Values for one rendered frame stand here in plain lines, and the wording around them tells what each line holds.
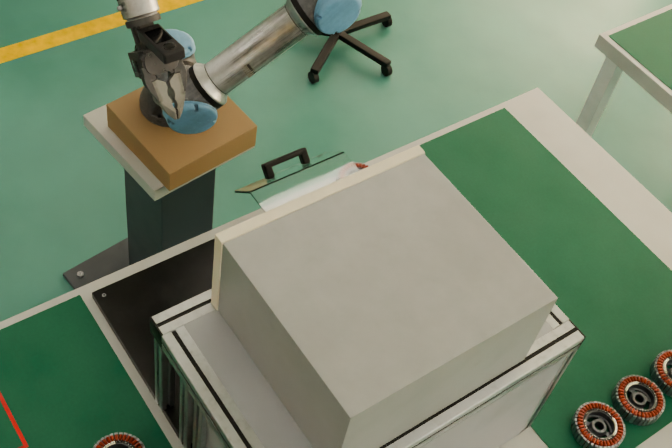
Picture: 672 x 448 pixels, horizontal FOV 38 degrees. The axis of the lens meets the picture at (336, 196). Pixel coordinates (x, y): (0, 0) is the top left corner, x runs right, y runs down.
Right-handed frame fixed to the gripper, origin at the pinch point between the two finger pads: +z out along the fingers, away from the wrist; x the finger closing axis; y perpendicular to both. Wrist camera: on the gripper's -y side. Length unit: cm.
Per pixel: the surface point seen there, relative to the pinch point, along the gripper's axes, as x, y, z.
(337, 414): 14, -65, 41
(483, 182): -79, 12, 47
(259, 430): 20, -46, 47
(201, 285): 1.5, 15.2, 41.3
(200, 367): 23, -34, 37
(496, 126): -96, 22, 38
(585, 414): -53, -40, 85
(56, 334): 34, 21, 39
